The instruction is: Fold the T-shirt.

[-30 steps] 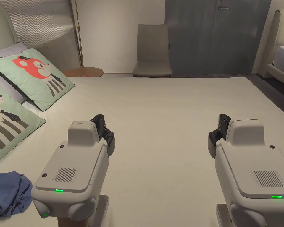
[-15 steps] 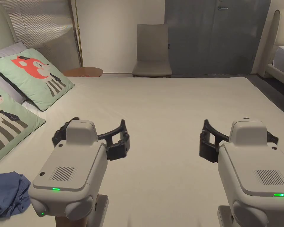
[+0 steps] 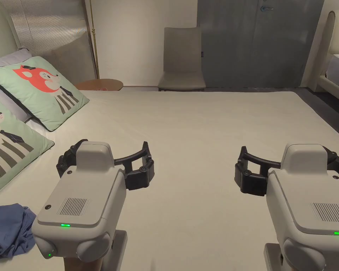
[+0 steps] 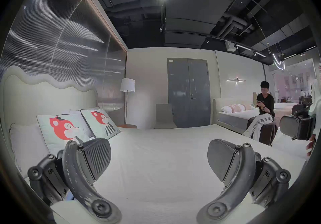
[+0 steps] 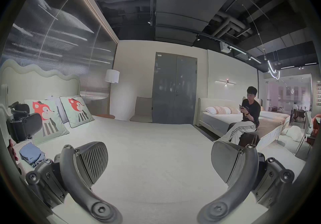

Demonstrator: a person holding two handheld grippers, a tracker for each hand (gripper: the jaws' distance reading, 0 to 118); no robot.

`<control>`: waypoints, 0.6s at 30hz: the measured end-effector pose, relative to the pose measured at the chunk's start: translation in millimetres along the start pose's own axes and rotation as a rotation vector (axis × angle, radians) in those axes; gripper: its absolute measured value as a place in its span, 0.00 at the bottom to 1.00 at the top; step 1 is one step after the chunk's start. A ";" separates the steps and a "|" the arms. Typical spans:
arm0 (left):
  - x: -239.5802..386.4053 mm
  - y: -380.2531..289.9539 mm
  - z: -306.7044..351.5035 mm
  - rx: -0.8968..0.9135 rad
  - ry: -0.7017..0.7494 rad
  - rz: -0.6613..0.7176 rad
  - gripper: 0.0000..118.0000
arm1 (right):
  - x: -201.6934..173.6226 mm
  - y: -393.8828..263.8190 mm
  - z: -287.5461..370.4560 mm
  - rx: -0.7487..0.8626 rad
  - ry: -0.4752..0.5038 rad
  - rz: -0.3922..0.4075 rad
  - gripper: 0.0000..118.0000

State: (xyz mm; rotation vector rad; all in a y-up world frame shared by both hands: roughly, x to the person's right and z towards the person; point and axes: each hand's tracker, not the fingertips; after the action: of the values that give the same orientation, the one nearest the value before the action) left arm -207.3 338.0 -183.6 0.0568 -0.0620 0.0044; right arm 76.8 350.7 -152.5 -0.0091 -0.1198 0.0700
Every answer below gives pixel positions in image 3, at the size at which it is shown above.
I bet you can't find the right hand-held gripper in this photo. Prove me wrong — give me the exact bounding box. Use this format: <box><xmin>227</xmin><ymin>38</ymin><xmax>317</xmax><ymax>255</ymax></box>
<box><xmin>234</xmin><ymin>143</ymin><xmax>339</xmax><ymax>271</ymax></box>

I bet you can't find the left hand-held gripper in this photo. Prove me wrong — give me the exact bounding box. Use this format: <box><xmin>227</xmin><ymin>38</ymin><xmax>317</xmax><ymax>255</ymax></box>
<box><xmin>31</xmin><ymin>139</ymin><xmax>154</xmax><ymax>271</ymax></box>

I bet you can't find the person's left hand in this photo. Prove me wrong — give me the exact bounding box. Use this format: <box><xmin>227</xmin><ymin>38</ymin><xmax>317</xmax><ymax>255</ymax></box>
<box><xmin>63</xmin><ymin>258</ymin><xmax>102</xmax><ymax>271</ymax></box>

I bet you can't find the round wooden side table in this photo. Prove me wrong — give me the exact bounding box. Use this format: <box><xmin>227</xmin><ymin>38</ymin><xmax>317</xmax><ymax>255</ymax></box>
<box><xmin>75</xmin><ymin>79</ymin><xmax>124</xmax><ymax>91</ymax></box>

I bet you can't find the green fox print cushion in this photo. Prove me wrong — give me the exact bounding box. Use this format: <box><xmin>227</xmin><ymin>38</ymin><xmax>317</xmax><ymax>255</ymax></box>
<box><xmin>0</xmin><ymin>92</ymin><xmax>55</xmax><ymax>199</ymax></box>
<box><xmin>0</xmin><ymin>56</ymin><xmax>90</xmax><ymax>132</ymax></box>

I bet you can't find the bed with beige sheet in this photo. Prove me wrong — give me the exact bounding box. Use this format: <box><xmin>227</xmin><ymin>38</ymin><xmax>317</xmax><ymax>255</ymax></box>
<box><xmin>0</xmin><ymin>90</ymin><xmax>339</xmax><ymax>271</ymax></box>

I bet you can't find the blue garment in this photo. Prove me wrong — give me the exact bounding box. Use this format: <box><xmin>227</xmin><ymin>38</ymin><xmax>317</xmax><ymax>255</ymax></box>
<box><xmin>0</xmin><ymin>203</ymin><xmax>37</xmax><ymax>259</ymax></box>

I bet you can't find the grey pillow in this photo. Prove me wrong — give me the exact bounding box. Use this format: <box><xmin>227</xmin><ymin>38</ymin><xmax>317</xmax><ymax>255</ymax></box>
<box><xmin>0</xmin><ymin>78</ymin><xmax>32</xmax><ymax>123</ymax></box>
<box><xmin>0</xmin><ymin>48</ymin><xmax>32</xmax><ymax>69</ymax></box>

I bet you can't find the gold floor lamp pole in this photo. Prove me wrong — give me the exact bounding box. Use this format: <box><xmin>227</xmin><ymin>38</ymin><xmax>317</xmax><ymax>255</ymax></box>
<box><xmin>89</xmin><ymin>0</ymin><xmax>100</xmax><ymax>80</ymax></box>

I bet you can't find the tall beige arched headboard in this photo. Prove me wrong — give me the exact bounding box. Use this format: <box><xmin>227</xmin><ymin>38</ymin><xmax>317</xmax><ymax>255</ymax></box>
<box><xmin>301</xmin><ymin>0</ymin><xmax>339</xmax><ymax>88</ymax></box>

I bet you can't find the grey upholstered chair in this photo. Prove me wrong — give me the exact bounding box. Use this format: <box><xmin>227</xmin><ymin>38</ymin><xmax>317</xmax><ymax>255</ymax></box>
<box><xmin>157</xmin><ymin>26</ymin><xmax>206</xmax><ymax>92</ymax></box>

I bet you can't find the grey door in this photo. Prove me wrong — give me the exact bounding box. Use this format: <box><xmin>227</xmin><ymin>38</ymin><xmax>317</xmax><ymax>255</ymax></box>
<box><xmin>197</xmin><ymin>0</ymin><xmax>325</xmax><ymax>89</ymax></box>

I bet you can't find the padded beige headboard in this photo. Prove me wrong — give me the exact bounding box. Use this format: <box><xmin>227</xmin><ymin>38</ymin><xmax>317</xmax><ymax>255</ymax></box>
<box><xmin>0</xmin><ymin>0</ymin><xmax>22</xmax><ymax>61</ymax></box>

